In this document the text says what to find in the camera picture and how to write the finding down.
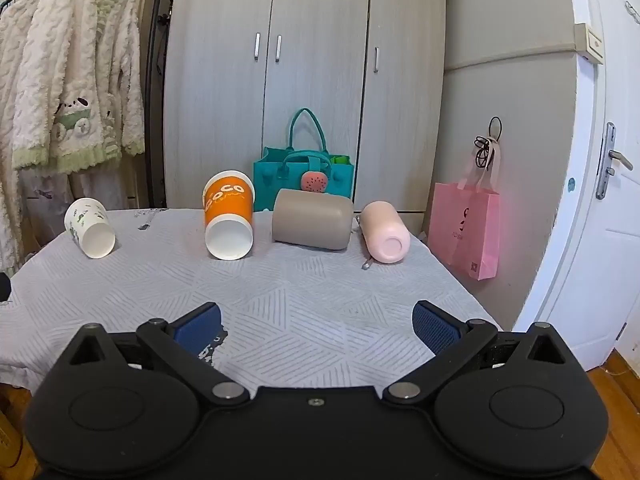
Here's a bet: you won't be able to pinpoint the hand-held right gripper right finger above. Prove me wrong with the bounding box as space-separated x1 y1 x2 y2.
382 300 571 406

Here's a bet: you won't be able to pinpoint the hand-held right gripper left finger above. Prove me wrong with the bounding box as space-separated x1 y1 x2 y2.
67 302 250 408

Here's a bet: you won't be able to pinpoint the white cup with green print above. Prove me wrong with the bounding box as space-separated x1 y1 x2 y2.
64 197 117 260

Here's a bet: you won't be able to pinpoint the pink bottle cup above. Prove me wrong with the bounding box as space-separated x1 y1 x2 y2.
354 201 412 271

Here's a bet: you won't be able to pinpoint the orange paper cup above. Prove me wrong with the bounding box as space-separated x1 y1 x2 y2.
202 170 256 261

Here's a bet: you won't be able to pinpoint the beige cup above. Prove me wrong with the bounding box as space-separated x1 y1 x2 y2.
271 188 355 252

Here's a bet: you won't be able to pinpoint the grey patterned tablecloth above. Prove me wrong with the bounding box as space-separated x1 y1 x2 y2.
0 207 504 397

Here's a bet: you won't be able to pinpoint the pink shopping bag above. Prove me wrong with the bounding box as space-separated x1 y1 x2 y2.
427 137 501 281

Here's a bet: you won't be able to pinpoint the teal felt tote bag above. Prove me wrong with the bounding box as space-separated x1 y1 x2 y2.
253 108 356 213

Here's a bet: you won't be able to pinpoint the plain white fluffy robe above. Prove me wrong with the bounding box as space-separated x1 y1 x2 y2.
0 0 53 277

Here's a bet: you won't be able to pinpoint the white door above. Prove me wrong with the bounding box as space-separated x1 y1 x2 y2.
514 0 640 372

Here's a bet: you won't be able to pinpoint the watermelon bag charm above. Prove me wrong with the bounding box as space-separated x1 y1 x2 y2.
300 170 329 195

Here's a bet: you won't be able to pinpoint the white fluffy robe green trim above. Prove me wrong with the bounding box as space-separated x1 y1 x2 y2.
12 0 146 176

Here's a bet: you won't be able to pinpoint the grey wooden wardrobe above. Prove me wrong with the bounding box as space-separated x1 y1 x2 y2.
162 0 447 212

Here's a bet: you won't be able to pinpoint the black hair ties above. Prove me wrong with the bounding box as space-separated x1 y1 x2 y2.
473 116 503 167

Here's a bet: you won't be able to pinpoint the black metal frame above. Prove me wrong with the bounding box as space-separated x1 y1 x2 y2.
142 0 174 209

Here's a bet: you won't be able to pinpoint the metal door handle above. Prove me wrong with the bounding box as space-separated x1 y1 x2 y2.
595 121 635 201

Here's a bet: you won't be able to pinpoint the beige wall switch box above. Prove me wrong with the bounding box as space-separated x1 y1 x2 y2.
573 22 605 65

